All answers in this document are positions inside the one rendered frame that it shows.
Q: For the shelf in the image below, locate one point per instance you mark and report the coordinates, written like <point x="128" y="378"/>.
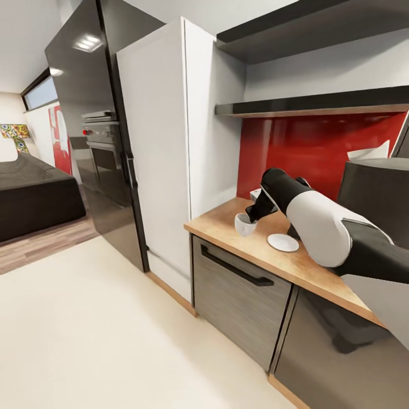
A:
<point x="387" y="99"/>
<point x="307" y="25"/>

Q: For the paper coffee filter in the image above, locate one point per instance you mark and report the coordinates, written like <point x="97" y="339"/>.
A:
<point x="362" y="154"/>

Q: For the coffee cup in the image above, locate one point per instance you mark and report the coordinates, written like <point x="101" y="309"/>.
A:
<point x="243" y="224"/>

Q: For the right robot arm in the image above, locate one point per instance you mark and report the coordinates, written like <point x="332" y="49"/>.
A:
<point x="353" y="248"/>

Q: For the coffee maker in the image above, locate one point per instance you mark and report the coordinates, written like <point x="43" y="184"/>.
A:
<point x="378" y="189"/>

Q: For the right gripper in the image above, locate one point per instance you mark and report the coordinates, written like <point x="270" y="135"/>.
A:
<point x="258" y="210"/>

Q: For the bottle of coffee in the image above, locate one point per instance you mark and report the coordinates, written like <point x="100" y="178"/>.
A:
<point x="292" y="232"/>

